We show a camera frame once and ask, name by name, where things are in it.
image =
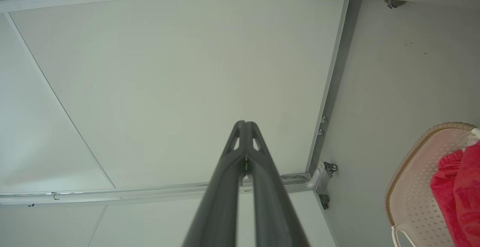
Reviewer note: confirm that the silver bracket partition caster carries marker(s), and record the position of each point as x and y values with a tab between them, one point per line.
330	169

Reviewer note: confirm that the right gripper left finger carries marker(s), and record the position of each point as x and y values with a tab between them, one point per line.
219	202

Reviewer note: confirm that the beige perforated laundry basket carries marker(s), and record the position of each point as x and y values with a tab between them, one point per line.
412	202

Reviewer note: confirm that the red cloth garment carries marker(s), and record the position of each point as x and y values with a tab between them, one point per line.
461	194

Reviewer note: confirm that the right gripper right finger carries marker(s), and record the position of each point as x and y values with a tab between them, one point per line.
273	209

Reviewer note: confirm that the black partition caster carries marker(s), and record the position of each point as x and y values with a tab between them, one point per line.
324	201

